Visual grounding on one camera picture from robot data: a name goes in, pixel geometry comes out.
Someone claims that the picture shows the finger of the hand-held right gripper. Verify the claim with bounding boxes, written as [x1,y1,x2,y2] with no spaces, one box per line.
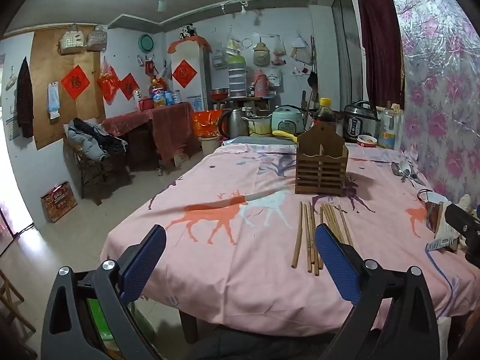
[443,203,480,269]

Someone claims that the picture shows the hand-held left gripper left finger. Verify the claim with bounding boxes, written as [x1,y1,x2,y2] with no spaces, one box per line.
[40,225,167,360]

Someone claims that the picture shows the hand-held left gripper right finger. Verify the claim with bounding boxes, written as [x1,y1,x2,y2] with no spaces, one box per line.
[314,223,440,360]

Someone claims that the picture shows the pile of wooden chopsticks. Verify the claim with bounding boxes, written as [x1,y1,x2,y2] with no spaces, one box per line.
[291,201,354,277]

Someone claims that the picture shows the wooden utensil holder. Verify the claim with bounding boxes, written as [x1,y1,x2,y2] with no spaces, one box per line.
[294,122,349,197]

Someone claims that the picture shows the brown leather pouch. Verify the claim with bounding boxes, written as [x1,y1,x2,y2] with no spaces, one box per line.
[425,200,445,233]

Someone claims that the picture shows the pink deer print tablecloth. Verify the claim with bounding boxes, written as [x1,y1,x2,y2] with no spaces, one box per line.
[101,143,480,338]

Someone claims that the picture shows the wooden chair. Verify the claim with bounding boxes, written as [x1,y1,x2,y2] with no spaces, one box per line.
[63,124,130,206]

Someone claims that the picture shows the red gift box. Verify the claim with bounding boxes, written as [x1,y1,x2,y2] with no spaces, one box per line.
[40,181,78,223]

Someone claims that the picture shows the cardboard box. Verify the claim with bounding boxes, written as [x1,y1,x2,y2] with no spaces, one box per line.
[173,145,190,167]

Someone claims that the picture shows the clear plastic oil bottle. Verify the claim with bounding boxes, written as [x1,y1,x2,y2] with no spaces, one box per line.
[377,105,400,150]

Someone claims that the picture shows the white bucket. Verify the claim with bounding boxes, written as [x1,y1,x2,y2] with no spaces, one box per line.
[199,136,222,157]

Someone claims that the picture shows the pile of jackets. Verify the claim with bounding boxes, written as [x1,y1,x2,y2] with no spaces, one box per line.
[67,117,128,162]

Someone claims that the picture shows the red covered table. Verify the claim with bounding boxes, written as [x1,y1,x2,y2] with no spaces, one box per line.
[101,102,196,166]

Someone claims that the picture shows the wooden folding stool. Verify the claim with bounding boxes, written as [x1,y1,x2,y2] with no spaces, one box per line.
[0,268,38,360]

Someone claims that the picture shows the black silver pressure cooker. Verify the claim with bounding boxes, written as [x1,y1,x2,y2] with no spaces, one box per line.
[343,100,379,144]

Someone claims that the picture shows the grey folded cloth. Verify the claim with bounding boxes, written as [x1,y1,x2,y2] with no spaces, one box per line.
[221,136,299,147]

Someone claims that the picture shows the soy sauce bottle yellow cap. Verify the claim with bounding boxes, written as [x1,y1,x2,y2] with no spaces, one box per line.
[312,98,337,136]

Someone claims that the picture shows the green rice cooker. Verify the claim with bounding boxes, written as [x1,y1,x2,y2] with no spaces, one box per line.
[271,106,304,139]

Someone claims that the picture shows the cream cooking pot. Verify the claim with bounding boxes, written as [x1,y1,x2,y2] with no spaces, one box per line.
[242,114,273,138]

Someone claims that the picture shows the stainless steel kettle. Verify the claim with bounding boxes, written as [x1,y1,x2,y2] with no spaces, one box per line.
[218,108,244,139]

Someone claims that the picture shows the large cooking oil bottle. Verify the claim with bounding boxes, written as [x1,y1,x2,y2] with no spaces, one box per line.
[149,76,167,109]

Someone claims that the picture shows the small red diamond paper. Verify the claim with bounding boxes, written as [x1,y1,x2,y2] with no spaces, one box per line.
[119,74,140,101]

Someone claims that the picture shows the red plastic bag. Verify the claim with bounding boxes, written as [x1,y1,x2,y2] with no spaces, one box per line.
[97,58,121,106]

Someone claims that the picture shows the blue white hanging packet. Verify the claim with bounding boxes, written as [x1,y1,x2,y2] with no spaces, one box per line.
[47,81,61,120]

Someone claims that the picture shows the wooden shelf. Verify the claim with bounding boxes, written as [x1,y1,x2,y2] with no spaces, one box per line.
[210,97,276,115]

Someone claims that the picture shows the large red diamond paper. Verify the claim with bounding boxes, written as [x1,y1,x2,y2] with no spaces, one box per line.
[61,65,91,101]

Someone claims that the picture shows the red diamond refrigerator sticker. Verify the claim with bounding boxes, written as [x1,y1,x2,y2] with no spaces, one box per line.
[172,59,199,88]

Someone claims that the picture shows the pink thermos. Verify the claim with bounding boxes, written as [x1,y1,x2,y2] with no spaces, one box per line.
[252,70,270,98]

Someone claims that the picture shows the dark hanging garment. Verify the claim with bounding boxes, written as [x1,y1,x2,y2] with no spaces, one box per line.
[16,57,34,139]

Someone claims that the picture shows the stacked steamer green lid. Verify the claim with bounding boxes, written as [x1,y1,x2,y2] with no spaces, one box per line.
[228,55,248,99]

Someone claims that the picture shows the white refrigerator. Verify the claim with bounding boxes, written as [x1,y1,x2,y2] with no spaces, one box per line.
[170,39,213,112]

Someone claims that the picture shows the hanging plastic bag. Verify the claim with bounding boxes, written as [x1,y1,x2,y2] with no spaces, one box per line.
[225,37,244,57]
[290,37,312,64]
[272,35,287,66]

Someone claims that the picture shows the orange cloth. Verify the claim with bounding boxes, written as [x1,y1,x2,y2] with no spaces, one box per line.
[167,35,214,55]

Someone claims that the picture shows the clear handbag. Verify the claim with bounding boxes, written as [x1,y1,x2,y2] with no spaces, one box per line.
[85,24,108,51]

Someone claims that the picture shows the white handbag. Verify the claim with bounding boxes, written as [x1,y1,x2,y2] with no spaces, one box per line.
[58,24,84,55]

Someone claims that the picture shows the black cord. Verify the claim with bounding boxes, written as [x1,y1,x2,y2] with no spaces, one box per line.
[417,188,439,204]

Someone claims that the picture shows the wooden wall board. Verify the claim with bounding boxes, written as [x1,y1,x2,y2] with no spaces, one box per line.
[29,26,107,151]

